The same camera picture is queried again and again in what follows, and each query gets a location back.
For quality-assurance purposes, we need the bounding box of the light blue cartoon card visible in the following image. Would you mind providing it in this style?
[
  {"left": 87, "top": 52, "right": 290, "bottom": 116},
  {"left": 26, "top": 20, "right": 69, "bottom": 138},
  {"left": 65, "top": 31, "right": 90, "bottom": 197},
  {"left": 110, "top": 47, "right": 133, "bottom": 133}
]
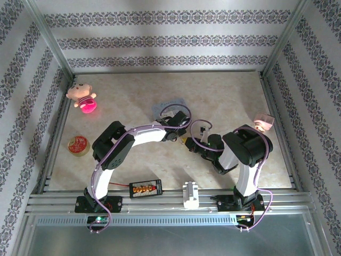
[{"left": 151, "top": 97, "right": 193, "bottom": 121}]

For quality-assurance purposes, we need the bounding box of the pink translucent cup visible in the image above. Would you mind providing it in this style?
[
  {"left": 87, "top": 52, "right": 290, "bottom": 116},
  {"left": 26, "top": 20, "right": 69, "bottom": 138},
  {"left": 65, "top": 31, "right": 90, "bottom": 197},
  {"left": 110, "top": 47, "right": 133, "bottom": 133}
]
[{"left": 253, "top": 112, "right": 275, "bottom": 133}]

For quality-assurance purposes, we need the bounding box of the black power hub box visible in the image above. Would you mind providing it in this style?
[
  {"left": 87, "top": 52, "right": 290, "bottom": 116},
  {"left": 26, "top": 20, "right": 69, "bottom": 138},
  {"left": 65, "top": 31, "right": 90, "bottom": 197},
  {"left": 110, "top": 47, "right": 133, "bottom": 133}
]
[{"left": 129, "top": 179, "right": 163, "bottom": 199}]

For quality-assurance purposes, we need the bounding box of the grey metal panel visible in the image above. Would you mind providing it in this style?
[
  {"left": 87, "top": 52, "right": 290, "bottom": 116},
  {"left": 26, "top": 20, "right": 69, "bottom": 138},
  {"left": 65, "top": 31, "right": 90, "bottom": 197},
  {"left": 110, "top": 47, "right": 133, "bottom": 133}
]
[{"left": 15, "top": 225, "right": 320, "bottom": 256}]

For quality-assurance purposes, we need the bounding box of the red gold tape roll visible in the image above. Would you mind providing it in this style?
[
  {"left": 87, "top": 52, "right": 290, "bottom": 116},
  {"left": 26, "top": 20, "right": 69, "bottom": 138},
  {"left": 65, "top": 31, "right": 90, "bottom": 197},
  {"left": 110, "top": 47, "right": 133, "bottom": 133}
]
[{"left": 67, "top": 135, "right": 91, "bottom": 158}]

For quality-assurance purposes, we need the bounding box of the pink plush doll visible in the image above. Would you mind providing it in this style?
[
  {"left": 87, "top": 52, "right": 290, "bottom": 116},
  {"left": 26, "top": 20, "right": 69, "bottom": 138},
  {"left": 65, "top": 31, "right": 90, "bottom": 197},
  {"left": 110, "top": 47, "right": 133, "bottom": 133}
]
[{"left": 66, "top": 82, "right": 98, "bottom": 115}]

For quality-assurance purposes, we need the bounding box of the white plastic bracket block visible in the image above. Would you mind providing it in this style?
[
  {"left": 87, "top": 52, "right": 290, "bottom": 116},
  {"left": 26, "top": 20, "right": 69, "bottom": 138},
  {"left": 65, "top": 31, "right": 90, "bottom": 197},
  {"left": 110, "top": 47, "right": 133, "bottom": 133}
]
[{"left": 182, "top": 181, "right": 200, "bottom": 210}]

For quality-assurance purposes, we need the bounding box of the aluminium back rail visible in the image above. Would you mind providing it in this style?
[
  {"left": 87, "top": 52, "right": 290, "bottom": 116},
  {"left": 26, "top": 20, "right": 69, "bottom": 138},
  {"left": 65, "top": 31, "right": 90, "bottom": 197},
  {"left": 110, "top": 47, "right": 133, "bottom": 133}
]
[{"left": 71, "top": 69, "right": 264, "bottom": 75}]

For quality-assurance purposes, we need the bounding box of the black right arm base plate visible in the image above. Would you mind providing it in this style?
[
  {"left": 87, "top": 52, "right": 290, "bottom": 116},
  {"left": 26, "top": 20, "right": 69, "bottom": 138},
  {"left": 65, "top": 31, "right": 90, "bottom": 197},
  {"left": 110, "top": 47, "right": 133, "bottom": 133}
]
[{"left": 217, "top": 194, "right": 266, "bottom": 213}]

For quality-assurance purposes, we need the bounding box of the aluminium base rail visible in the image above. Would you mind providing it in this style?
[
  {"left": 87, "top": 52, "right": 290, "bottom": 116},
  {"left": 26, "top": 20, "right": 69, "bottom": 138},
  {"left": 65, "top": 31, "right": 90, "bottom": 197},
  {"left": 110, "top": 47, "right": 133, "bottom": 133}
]
[{"left": 25, "top": 189, "right": 315, "bottom": 214}]

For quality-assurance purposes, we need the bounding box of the aluminium side rail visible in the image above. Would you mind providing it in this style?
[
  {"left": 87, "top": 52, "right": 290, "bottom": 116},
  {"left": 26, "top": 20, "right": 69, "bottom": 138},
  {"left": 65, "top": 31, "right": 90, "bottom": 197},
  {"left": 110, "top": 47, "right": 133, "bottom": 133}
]
[
  {"left": 37, "top": 74, "right": 78, "bottom": 194},
  {"left": 259, "top": 71, "right": 302, "bottom": 191}
]

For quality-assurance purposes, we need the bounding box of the slotted grey cable duct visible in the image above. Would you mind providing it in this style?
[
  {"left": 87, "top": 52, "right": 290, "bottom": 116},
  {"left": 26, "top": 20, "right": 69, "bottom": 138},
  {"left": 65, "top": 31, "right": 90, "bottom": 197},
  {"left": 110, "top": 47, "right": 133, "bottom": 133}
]
[{"left": 36, "top": 214, "right": 239, "bottom": 227}]

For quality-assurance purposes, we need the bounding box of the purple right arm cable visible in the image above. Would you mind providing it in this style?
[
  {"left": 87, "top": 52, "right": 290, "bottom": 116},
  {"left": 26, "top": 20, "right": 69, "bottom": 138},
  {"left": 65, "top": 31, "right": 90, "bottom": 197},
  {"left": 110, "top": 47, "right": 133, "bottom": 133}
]
[{"left": 190, "top": 119, "right": 274, "bottom": 233}]

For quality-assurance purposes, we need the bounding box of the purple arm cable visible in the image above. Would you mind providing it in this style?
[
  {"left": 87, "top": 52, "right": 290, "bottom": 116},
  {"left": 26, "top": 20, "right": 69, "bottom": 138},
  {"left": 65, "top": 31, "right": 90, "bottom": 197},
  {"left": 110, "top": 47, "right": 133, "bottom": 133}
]
[
  {"left": 190, "top": 119, "right": 274, "bottom": 233},
  {"left": 89, "top": 102, "right": 193, "bottom": 234}
]

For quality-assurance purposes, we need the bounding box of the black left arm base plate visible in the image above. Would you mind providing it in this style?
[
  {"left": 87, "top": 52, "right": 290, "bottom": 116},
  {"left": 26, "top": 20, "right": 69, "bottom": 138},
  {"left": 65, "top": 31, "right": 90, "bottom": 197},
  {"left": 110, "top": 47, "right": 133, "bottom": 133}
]
[{"left": 74, "top": 195, "right": 123, "bottom": 213}]

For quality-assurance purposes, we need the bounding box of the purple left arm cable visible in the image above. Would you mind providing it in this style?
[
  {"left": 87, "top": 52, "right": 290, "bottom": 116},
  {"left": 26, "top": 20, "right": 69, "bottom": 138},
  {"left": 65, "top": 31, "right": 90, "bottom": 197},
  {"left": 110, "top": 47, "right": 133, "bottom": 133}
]
[{"left": 89, "top": 102, "right": 193, "bottom": 234}]

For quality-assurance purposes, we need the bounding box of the aluminium frame post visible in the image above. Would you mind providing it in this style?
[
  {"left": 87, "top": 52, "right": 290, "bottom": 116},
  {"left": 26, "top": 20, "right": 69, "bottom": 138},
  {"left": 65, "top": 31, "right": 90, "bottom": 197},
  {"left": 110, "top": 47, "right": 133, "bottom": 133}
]
[
  {"left": 262, "top": 0, "right": 312, "bottom": 78},
  {"left": 22, "top": 0, "right": 77, "bottom": 81}
]

